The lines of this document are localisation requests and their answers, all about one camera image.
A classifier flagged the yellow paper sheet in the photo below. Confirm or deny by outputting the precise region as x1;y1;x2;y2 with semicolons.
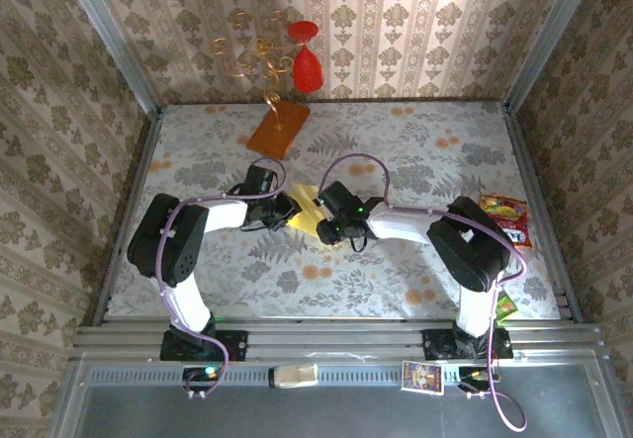
289;182;342;248

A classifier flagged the floral tablecloth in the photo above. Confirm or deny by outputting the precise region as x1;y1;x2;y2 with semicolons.
105;100;564;320

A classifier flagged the red wine glass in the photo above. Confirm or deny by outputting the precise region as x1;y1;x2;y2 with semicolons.
287;19;325;95

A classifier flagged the beige tape piece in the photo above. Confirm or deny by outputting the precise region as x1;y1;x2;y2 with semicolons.
267;363;319;391

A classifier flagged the colourful snack bag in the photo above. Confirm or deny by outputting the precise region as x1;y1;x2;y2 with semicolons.
478;194;534;249

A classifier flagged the playing card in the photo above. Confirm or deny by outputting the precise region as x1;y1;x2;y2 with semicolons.
400;359;446;395

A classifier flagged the small circuit board with LED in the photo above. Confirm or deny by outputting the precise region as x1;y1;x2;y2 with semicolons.
457;365;501;391
181;365;223;391

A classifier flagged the grey metal tray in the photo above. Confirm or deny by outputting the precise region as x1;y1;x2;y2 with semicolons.
48;351;627;438

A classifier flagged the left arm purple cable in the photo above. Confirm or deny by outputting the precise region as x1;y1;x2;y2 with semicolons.
155;156;288;399

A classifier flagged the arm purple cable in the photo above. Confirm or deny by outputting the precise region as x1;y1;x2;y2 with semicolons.
319;152;528;432
155;156;288;399

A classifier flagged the gold wire stand wooden base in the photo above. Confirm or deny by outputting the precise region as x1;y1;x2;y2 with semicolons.
208;9;313;162

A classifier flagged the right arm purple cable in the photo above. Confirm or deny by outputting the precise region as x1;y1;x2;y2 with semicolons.
319;152;528;432

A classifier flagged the long aluminium frame rail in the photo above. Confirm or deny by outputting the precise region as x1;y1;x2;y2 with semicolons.
70;322;608;361

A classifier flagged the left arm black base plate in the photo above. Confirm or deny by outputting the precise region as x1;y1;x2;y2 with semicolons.
159;328;249;363

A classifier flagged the aluminium side rail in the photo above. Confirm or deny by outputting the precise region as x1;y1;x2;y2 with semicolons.
91;104;164;328
501;101;585;325

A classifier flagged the grey slotted cable duct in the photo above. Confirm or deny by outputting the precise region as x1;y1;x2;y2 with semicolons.
82;362;501;389

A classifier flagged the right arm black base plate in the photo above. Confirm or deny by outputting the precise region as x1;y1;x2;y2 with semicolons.
421;327;514;361

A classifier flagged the aluminium corner post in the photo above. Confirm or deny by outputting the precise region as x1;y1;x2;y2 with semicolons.
502;0;603;113
54;0;164;119

